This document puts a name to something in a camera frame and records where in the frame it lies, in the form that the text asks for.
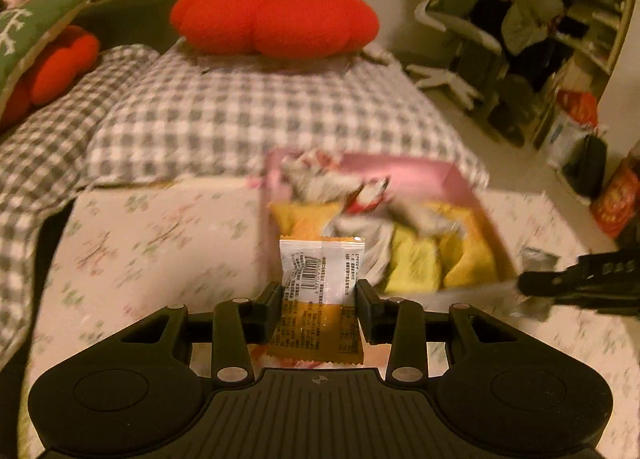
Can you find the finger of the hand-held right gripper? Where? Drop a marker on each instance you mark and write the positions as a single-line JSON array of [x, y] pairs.
[[550, 284]]

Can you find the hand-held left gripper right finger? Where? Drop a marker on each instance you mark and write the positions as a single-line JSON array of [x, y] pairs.
[[367, 314]]

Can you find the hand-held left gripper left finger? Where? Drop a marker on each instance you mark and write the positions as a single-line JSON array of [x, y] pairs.
[[267, 314]]

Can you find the silver clear wrapper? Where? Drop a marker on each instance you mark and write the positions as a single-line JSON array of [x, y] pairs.
[[537, 256]]

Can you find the orange snack packet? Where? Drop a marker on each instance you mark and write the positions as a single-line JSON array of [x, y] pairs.
[[320, 289]]

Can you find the olive yellow snack packet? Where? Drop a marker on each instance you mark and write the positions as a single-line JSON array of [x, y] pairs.
[[415, 264]]

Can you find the white silver snack packet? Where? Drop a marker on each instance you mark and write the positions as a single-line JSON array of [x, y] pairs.
[[360, 234]]

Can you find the mustard yellow snack packet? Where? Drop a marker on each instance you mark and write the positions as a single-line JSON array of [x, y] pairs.
[[305, 219]]

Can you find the small red candy packet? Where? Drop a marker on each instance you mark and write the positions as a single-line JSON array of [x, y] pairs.
[[370, 194]]

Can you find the white nut-print snack packet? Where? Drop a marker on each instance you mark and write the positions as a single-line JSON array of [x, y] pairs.
[[312, 179]]

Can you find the pink cardboard box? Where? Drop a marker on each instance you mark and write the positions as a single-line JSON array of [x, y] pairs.
[[425, 170]]

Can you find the red patterned container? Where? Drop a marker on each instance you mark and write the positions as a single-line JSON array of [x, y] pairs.
[[617, 194]]

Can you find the dark green bag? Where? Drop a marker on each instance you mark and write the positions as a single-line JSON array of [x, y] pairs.
[[587, 164]]

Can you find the floral tablecloth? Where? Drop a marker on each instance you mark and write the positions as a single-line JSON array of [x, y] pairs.
[[150, 249]]

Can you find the orange white bag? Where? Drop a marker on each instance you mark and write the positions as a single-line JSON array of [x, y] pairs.
[[570, 129]]

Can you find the grey checked blanket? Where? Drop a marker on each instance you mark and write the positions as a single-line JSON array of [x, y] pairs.
[[225, 114]]

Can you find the white office chair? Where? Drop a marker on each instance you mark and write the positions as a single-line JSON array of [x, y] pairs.
[[450, 39]]

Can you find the large orange pumpkin cushion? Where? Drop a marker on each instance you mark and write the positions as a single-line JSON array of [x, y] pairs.
[[270, 19]]

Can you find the dark green sofa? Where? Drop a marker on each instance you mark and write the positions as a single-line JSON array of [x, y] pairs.
[[130, 19]]

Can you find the small orange pumpkin cushion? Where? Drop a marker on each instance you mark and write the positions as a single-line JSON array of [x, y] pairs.
[[55, 64]]

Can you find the green snowflake cushion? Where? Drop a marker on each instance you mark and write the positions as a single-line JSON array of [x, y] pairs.
[[30, 34]]

